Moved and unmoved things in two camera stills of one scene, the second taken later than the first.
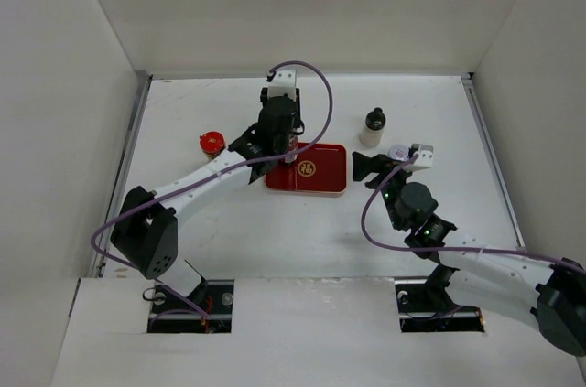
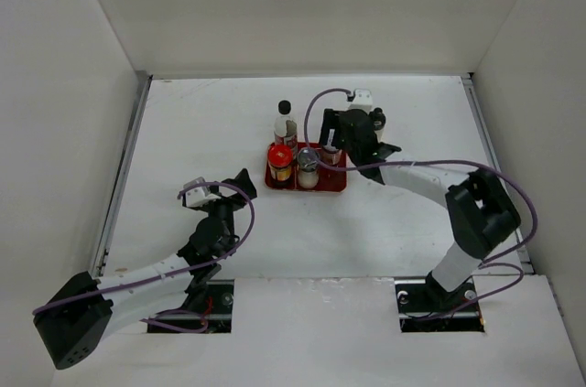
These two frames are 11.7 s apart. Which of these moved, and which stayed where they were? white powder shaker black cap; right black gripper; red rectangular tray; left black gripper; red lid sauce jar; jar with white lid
Moved: right black gripper; jar with white lid; red lid sauce jar; left black gripper
Stayed: white powder shaker black cap; red rectangular tray
